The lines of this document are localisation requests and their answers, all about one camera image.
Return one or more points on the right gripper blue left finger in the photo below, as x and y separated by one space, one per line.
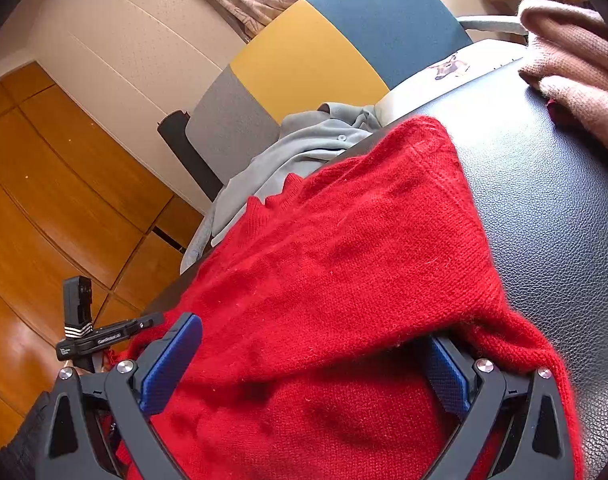
161 366

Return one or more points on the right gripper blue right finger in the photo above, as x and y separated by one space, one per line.
451 375

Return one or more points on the red knitted sweater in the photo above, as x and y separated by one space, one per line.
310 306

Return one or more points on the wooden wardrobe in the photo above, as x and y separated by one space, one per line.
72 202

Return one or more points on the grey cloth garment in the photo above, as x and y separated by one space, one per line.
306 142

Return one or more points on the white printed cushion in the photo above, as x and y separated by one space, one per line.
459 68

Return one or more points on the grey yellow blue chair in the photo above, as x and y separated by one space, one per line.
345 51

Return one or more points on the black tracker camera module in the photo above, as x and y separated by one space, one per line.
77 300

